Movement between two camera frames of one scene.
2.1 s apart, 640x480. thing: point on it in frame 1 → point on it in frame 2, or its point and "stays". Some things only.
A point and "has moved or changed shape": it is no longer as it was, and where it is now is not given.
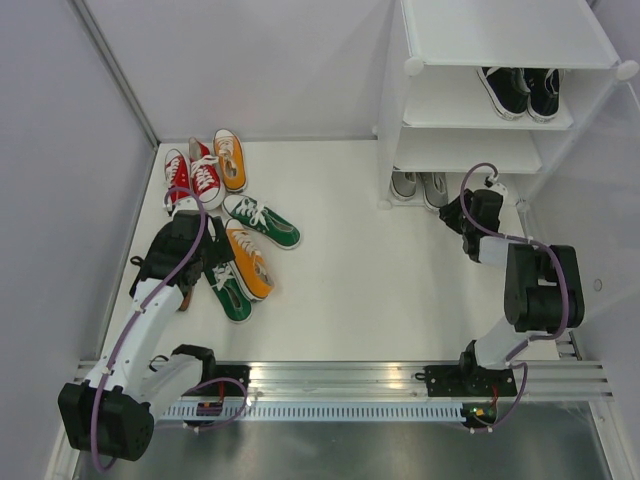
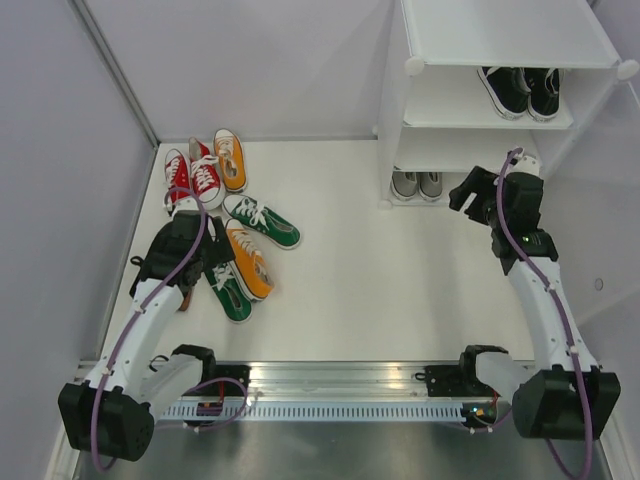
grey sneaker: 434,188 has moved or changed shape
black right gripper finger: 453,215 → 477,180
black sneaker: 507,89 stays
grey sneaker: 403,184 stays
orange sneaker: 248,261 stays
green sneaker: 265,221 stays
